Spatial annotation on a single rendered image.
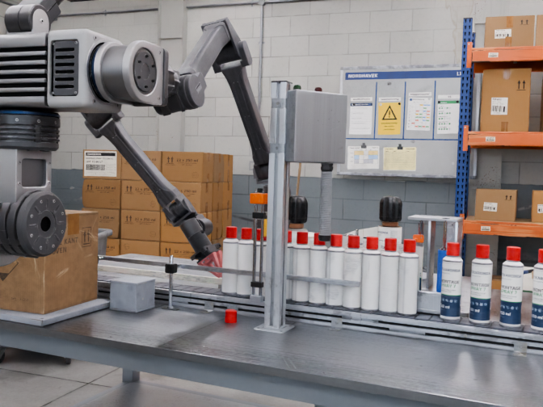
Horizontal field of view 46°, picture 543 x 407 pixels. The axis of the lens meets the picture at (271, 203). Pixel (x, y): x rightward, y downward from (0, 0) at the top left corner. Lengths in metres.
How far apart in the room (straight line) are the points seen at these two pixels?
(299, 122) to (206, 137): 5.14
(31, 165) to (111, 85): 0.28
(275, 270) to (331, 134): 0.40
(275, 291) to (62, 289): 0.61
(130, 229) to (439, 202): 2.82
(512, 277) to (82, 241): 1.20
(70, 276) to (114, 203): 3.61
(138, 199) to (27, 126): 4.04
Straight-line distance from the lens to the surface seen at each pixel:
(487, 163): 6.02
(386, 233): 2.37
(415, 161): 6.04
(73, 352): 1.81
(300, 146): 1.68
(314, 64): 6.46
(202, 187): 5.22
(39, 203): 1.42
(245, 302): 1.91
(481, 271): 1.73
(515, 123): 5.39
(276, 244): 1.72
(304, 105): 1.70
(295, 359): 1.51
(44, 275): 1.85
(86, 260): 1.99
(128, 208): 5.47
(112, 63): 1.30
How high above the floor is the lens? 1.26
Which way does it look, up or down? 3 degrees down
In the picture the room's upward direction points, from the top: 2 degrees clockwise
